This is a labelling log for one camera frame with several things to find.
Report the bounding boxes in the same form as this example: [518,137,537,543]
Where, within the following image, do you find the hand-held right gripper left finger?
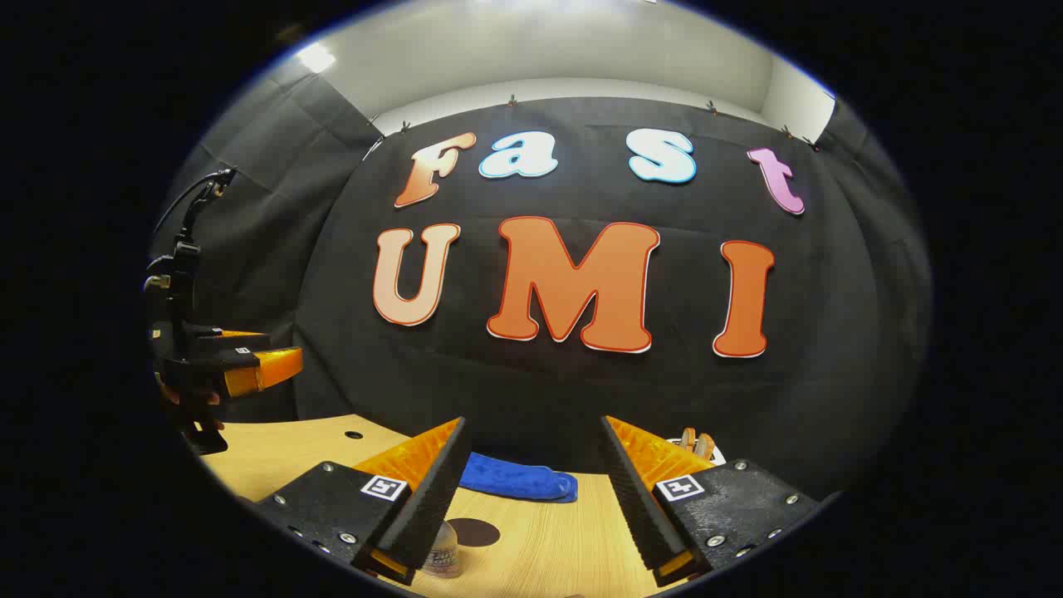
[253,415,473,586]

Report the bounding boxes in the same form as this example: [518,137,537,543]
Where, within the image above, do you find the ceiling light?
[297,42,337,74]

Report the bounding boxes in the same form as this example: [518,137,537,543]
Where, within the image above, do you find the silver water bottle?
[421,519,468,580]

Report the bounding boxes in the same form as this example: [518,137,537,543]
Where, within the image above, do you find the dark brown round coaster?
[446,517,502,548]

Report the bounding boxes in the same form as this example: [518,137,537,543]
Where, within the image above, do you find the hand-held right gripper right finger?
[600,415,823,588]

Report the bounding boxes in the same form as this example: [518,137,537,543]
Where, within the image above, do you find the blue towel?
[459,451,580,504]

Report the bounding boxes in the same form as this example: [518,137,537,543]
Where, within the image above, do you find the white toaster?
[664,436,727,466]

